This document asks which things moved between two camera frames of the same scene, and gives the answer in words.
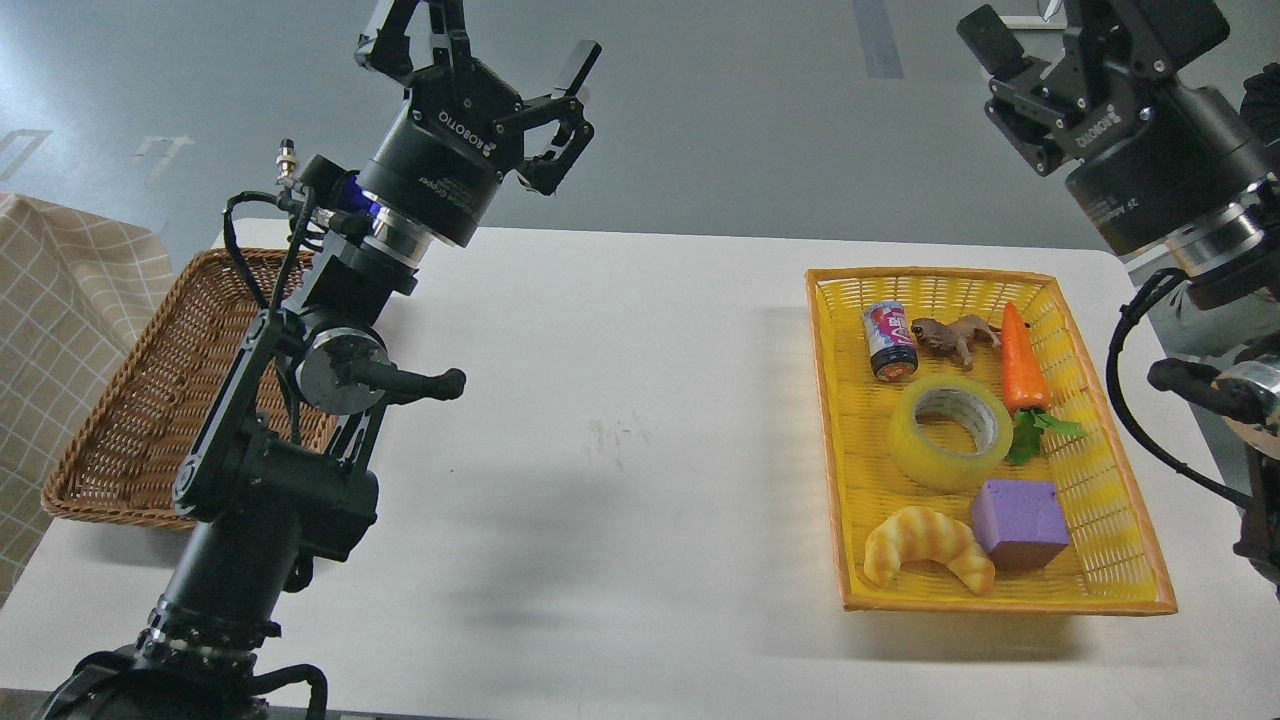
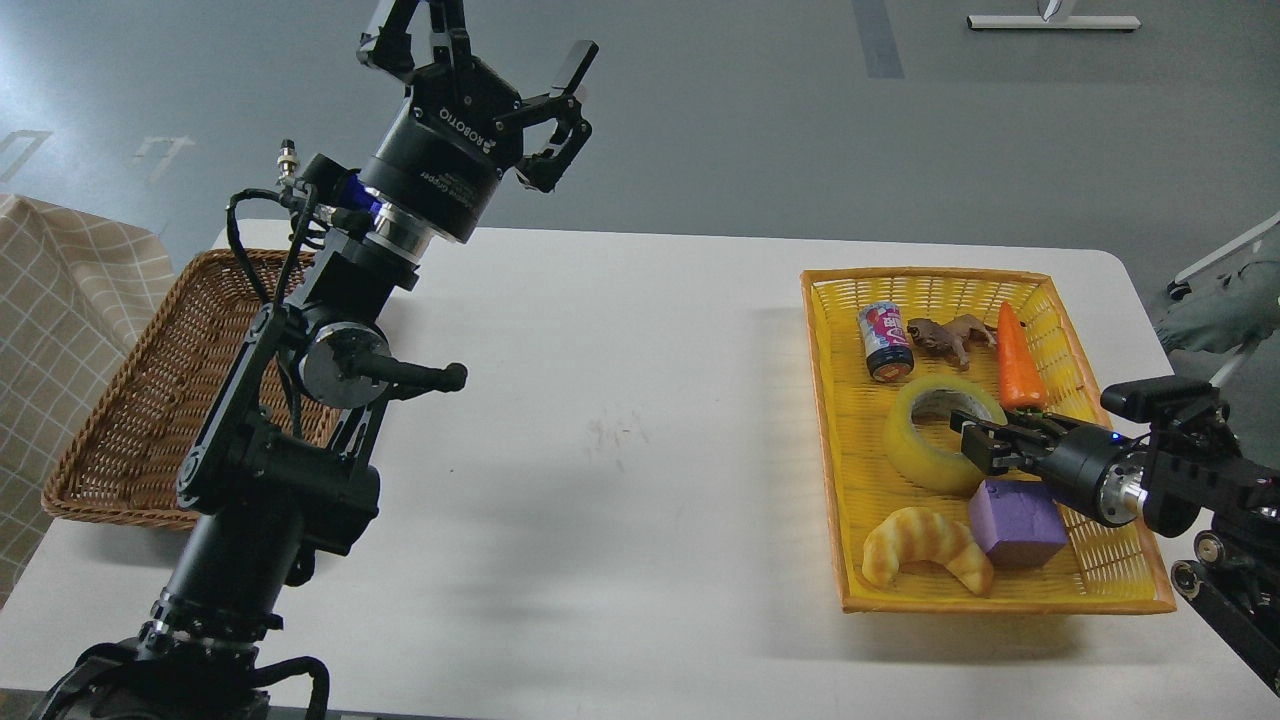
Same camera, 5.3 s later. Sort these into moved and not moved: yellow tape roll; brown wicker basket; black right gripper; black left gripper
Moved: black right gripper
Not moved: black left gripper; brown wicker basket; yellow tape roll
